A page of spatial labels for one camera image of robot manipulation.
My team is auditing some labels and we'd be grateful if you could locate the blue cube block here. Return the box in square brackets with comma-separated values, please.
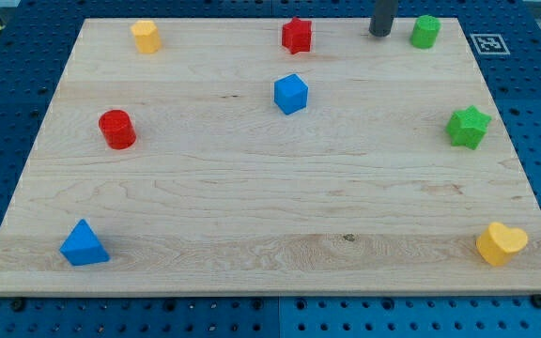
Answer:
[273, 73, 308, 115]

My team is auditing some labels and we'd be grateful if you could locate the red star block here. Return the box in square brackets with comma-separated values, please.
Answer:
[281, 17, 312, 54]

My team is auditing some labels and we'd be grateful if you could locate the green star block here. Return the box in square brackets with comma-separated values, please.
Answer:
[445, 105, 492, 149]

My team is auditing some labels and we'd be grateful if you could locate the light wooden board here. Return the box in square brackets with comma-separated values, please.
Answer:
[0, 18, 541, 298]

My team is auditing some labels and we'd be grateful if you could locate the red cylinder block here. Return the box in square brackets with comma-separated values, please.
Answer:
[98, 109, 136, 150]

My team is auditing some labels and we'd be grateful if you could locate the yellow hexagon block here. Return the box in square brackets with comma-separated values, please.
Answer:
[131, 20, 162, 54]

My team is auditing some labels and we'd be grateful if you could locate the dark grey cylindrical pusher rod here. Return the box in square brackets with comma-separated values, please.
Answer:
[369, 0, 399, 38]

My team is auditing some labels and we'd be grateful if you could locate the blue triangle block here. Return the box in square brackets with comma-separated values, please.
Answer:
[59, 219, 110, 266]

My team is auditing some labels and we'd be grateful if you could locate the green cylinder block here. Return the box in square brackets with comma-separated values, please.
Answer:
[410, 15, 441, 49]

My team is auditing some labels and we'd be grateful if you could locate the yellow heart block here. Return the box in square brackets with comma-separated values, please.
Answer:
[475, 222, 529, 267]

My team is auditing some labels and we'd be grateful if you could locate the white fiducial marker tag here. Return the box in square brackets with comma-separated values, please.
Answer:
[471, 33, 510, 55]

